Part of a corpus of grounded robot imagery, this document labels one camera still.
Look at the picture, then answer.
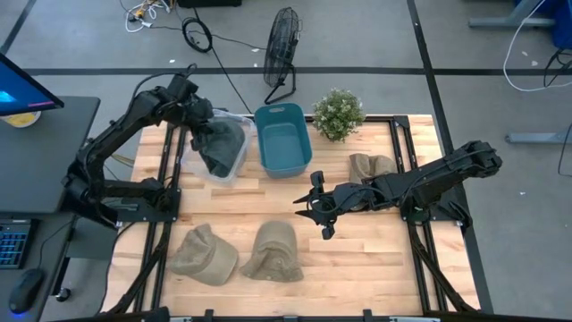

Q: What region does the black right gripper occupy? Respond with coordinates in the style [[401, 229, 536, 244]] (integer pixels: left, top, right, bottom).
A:
[[292, 171, 372, 241]]

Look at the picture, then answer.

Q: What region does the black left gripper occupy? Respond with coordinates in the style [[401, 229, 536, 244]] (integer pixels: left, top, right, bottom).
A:
[[178, 93, 215, 152]]

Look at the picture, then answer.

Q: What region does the dark grey corduroy cap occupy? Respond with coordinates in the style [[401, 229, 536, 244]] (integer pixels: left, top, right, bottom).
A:
[[196, 119, 247, 157], [201, 147, 242, 179]]

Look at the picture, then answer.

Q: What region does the tan corduroy cap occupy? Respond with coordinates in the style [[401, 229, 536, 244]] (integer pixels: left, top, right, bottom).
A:
[[240, 220, 304, 284], [348, 152, 399, 185], [167, 223, 240, 287]]

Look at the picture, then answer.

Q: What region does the clear plastic bin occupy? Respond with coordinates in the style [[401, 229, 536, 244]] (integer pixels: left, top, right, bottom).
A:
[[180, 108, 257, 185]]

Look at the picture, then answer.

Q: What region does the blue plastic bin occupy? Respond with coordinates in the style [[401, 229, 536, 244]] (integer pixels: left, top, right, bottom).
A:
[[253, 102, 314, 180]]

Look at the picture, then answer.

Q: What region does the potted green plant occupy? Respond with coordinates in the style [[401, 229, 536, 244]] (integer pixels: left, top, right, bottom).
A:
[[311, 88, 366, 143]]

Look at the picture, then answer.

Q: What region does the black floor fan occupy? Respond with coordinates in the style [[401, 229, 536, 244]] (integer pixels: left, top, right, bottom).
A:
[[262, 6, 301, 106]]

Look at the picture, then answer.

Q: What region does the black desk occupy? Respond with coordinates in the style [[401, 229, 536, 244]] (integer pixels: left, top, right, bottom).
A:
[[0, 96, 102, 322]]

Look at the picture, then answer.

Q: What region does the yellow round container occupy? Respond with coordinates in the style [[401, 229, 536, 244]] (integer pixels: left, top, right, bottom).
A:
[[0, 110, 43, 130]]

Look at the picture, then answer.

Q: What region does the computer monitor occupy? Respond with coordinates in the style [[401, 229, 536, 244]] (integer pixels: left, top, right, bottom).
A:
[[0, 52, 65, 118]]

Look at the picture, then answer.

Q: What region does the black keyboard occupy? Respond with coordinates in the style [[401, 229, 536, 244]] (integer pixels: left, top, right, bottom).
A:
[[0, 217, 33, 270]]

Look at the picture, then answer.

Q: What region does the black computer mouse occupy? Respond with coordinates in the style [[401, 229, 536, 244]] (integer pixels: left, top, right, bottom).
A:
[[7, 267, 46, 316]]

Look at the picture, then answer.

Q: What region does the grey desk foot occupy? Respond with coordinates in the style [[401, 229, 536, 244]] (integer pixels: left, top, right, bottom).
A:
[[467, 0, 558, 29], [504, 129, 572, 145]]

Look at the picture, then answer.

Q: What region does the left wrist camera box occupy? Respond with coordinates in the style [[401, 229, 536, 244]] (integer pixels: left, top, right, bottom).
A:
[[167, 73, 200, 102]]

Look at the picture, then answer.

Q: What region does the black coiled cable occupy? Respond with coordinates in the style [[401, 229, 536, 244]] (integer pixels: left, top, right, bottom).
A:
[[181, 16, 269, 115]]

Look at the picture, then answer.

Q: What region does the black metal table frame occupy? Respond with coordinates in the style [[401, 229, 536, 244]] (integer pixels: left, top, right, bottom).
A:
[[100, 114, 495, 322]]

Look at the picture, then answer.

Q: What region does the white cable bundle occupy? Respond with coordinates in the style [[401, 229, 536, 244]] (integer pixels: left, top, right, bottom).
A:
[[119, 0, 169, 33]]

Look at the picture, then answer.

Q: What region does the long white cable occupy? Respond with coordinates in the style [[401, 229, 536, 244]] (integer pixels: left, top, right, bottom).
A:
[[502, 0, 572, 94]]

